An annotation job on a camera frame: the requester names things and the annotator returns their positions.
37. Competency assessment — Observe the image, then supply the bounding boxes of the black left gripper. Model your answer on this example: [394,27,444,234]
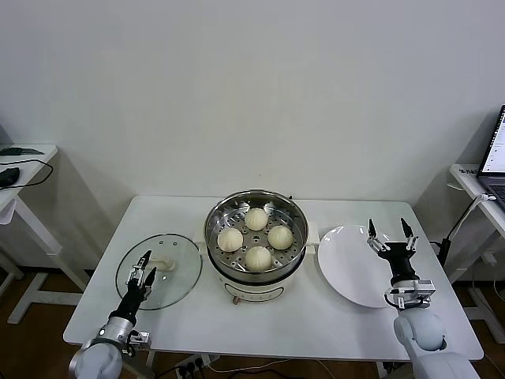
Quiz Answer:
[117,249,158,317]

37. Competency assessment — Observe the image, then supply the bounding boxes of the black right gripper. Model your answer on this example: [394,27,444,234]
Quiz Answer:
[366,217,420,283]

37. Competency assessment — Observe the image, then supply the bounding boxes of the round glass lid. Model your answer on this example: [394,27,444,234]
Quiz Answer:
[115,233,204,311]

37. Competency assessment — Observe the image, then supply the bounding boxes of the white steamed baozi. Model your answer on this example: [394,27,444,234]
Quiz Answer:
[245,245,273,272]
[244,208,269,231]
[217,227,244,253]
[267,225,294,250]

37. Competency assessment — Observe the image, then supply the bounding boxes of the steel steamer basket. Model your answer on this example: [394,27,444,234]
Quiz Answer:
[204,189,310,277]

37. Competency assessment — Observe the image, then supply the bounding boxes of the white round plate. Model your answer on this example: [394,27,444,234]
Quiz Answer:
[317,224,415,310]

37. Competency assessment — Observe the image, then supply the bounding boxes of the white power strip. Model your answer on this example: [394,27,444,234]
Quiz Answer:
[175,354,222,376]

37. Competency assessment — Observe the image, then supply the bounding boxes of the white electric cooker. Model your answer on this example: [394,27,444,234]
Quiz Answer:
[193,223,320,306]

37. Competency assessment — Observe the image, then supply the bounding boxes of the open grey laptop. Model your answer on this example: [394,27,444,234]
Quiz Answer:
[476,105,505,210]

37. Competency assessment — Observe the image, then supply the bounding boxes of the black computer mouse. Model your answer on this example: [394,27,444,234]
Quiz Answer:
[0,166,22,188]

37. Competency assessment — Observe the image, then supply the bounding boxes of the dark green flat object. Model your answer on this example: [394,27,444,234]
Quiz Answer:
[0,145,45,156]

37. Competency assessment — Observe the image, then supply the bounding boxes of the black hanging cable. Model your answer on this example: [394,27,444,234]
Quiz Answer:
[429,205,474,266]

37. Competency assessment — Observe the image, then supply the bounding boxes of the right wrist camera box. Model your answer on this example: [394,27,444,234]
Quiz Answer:
[410,279,436,300]

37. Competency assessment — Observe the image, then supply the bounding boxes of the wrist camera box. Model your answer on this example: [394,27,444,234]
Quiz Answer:
[410,279,436,300]
[128,331,153,351]

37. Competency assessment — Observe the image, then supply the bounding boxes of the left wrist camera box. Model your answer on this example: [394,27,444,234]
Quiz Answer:
[128,331,153,351]

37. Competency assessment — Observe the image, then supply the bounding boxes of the white laptop cable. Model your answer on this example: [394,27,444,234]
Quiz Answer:
[467,193,498,222]

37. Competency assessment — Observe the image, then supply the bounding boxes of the black mouse cable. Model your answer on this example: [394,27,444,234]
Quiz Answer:
[0,159,55,191]

